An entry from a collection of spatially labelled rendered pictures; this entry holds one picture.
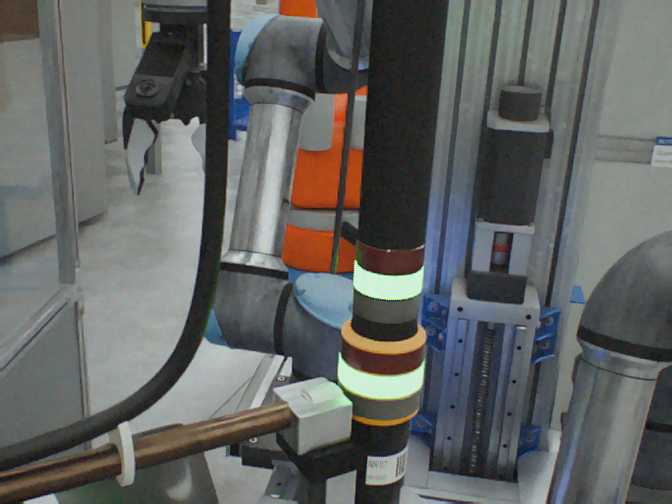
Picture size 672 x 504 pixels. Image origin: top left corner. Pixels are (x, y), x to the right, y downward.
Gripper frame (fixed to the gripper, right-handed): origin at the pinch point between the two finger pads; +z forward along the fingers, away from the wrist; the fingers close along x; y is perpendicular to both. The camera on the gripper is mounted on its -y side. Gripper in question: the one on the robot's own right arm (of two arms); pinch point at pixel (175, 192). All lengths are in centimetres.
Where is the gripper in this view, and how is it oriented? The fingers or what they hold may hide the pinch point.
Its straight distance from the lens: 95.2
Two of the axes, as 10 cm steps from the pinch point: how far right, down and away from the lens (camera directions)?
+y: 0.8, -3.6, 9.3
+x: -10.0, -0.8, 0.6
